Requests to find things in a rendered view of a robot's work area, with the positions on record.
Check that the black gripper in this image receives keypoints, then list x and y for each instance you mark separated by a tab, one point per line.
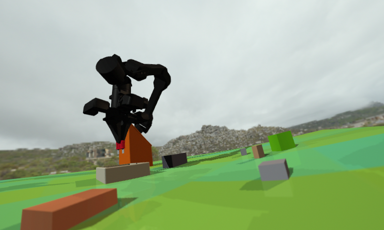
118	119

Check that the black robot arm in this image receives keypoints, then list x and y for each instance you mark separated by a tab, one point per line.
115	72

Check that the red blade fuse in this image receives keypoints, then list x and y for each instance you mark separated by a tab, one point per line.
120	145

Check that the green cube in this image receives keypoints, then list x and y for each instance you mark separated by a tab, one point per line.
281	141

